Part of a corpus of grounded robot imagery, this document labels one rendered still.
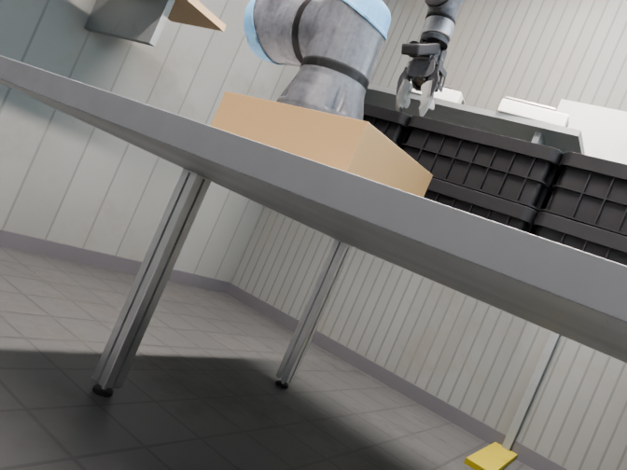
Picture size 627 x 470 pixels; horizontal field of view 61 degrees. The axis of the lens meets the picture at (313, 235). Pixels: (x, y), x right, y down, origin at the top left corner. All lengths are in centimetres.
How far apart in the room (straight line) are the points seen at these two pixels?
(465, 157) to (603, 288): 62
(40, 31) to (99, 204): 90
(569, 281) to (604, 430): 267
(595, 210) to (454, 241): 52
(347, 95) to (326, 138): 14
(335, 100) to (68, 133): 217
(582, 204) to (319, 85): 47
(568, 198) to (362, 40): 43
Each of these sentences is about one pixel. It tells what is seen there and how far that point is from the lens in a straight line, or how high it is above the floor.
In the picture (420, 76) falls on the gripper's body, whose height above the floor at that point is 109.
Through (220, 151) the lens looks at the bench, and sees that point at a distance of 64.
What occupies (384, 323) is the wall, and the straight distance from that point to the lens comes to 335.
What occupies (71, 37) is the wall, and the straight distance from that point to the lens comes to 283.
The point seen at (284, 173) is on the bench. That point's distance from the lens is 58.
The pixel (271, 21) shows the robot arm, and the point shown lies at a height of 93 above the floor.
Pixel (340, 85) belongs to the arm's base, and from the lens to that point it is 85.
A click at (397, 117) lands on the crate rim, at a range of 111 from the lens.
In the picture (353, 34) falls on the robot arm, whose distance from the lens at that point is 88.
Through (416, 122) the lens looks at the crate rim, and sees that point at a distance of 109.
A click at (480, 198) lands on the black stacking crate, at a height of 81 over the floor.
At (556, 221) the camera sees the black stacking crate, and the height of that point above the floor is 81.
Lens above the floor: 63
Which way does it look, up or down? level
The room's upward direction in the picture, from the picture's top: 24 degrees clockwise
